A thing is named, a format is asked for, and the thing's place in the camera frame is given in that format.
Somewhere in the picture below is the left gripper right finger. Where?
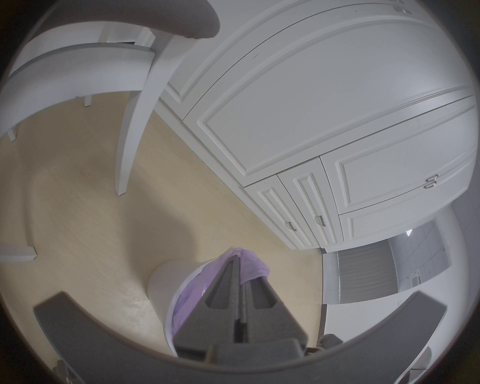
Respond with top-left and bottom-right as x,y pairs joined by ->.
241,278 -> 309,352

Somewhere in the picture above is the white chair with grey seat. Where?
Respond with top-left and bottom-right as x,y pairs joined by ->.
0,0 -> 221,263

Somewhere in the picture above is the purple plastic bag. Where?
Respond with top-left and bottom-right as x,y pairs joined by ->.
173,245 -> 271,334

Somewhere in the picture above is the pale grey trash bin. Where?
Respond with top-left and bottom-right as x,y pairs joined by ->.
147,259 -> 222,358

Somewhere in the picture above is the white wardrobe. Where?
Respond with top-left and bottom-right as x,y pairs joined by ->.
154,0 -> 480,252

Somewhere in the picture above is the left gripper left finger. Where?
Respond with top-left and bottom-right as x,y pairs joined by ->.
173,256 -> 241,364

